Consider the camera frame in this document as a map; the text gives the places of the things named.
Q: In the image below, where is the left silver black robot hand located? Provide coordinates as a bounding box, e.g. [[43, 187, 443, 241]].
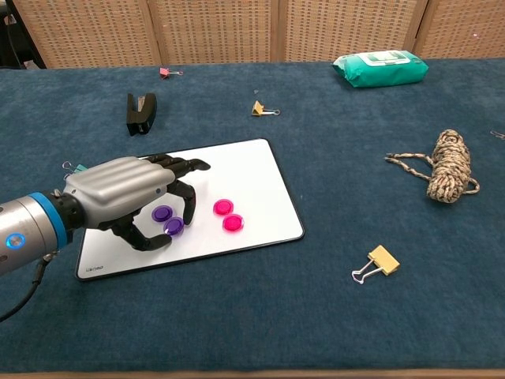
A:
[[62, 155, 211, 253]]

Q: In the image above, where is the purple round magnet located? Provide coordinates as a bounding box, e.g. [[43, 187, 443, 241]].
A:
[[151, 205, 174, 223], [163, 216, 185, 237]]

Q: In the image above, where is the red round magnet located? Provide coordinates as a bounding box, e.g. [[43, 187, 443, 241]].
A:
[[213, 198, 235, 217], [222, 213, 245, 235]]

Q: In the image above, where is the black stapler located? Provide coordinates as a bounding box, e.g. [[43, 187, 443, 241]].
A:
[[125, 92, 158, 137]]

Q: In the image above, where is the small yellow binder clip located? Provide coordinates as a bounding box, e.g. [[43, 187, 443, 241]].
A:
[[251, 100, 282, 118]]

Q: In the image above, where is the blue carpet table cover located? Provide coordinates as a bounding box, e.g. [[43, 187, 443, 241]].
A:
[[0, 58, 505, 374]]

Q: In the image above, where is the wicker folding screen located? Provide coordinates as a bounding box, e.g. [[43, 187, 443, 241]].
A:
[[11, 0, 505, 70]]

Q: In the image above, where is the large yellow binder clip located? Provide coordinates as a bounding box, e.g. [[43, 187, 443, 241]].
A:
[[351, 244, 401, 285]]

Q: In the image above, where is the green wet wipes pack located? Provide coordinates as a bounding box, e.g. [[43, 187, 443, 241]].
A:
[[331, 51, 430, 88]]

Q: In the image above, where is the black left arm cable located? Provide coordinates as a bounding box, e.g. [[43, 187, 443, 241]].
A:
[[0, 252, 56, 323]]

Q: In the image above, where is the white magnetic board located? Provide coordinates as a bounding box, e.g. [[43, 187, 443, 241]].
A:
[[74, 137, 305, 283]]

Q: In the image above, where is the camouflage rope bundle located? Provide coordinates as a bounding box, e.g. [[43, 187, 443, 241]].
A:
[[384, 129, 481, 205]]

